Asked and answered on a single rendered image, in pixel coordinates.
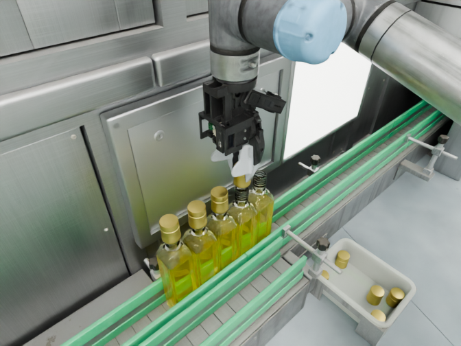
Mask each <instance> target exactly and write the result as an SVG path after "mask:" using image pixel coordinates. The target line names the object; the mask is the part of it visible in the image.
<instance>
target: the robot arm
mask: <svg viewBox="0 0 461 346"><path fill-rule="evenodd" d="M208 10H209V40H210V48H209V49H210V65H211V74H212V76H213V79H212V80H208V81H206V82H203V83H202V88H203V99H204V111H202V112H199V113H198V116H199V125H200V138H201V139H204V138H205V137H210V138H211V139H212V140H213V143H214V144H215V145H216V149H217V150H216V151H215V152H214V153H213V154H212V155H211V160H212V162H216V161H223V160H226V159H227V160H228V164H229V167H230V170H231V174H232V176H233V177H237V176H242V175H245V182H248V181H249V180H250V179H251V178H252V177H253V176H254V174H255V172H256V171H257V168H258V166H259V163H260V162H261V159H262V156H263V153H264V150H265V141H264V137H263V129H262V127H261V121H262V120H261V118H260V116H259V112H258V111H256V110H255V109H256V107H258V108H262V109H264V110H265V111H267V112H270V113H279V114H281V112H282V110H283V108H284V106H285V104H286V101H284V100H282V99H281V98H282V97H281V96H279V95H277V94H276V93H275V92H270V91H267V92H265V91H262V90H259V89H256V88H255V87H256V86H257V79H258V74H259V58H260V49H261V48H262V49H266V50H268V51H271V52H274V53H276V54H279V55H282V56H283V57H285V58H286V59H288V60H291V61H294V62H304V63H307V64H310V65H319V64H321V63H323V62H325V61H327V60H328V59H329V56H330V55H331V54H334V53H335V52H336V50H337V49H338V47H339V46H340V43H344V44H345V45H347V46H348V47H350V48H351V49H352V50H354V51H355V52H357V53H358V54H359V55H361V56H363V57H364V58H365V59H367V60H368V61H370V62H371V63H373V64H374V65H375V66H377V67H378V68H380V69H381V70H382V71H384V72H385V73H387V74H388V75H389V76H391V77H392V78H394V79H395V80H396V81H398V82H400V83H401V84H402V85H403V86H405V87H406V88H408V89H409V90H411V91H412V92H413V93H415V94H417V96H419V97H421V98H422V99H424V100H425V101H426V102H428V103H429V104H431V105H432V106H433V107H434V108H436V109H438V110H439V111H440V112H441V113H443V114H445V115H446V116H447V117H449V118H450V119H452V120H453V121H454V122H456V123H457V124H459V125H460V126H461V39H459V38H458V37H456V36H454V35H453V34H451V33H449V32H448V31H446V30H444V29H442V28H441V27H439V26H437V25H436V24H434V23H432V22H431V21H428V20H427V19H425V18H424V17H422V16H421V15H419V14H417V13H415V12H413V11H412V10H410V9H409V8H407V7H405V6H404V5H401V4H400V3H398V2H397V1H395V0H208ZM203 119H206V120H207V121H209V122H208V125H209V129H208V130H206V131H204V132H202V120H203ZM247 143H248V144H247ZM238 155H239V159H238ZM235 163H236V164H235ZM234 165H235V166H234Z"/></svg>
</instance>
